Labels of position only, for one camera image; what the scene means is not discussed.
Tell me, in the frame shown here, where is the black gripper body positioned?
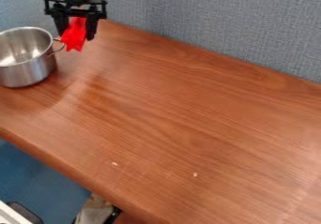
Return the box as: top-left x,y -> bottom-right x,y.
42,0 -> 108,19

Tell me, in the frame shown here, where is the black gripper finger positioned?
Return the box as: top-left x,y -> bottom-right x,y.
50,3 -> 69,35
85,12 -> 99,41

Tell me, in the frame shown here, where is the red plastic block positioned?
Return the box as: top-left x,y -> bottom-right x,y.
60,17 -> 87,52

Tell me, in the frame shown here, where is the metal pot with handles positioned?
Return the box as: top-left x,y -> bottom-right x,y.
0,26 -> 65,88

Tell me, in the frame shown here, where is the white object bottom left corner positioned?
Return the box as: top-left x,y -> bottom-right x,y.
0,201 -> 32,224

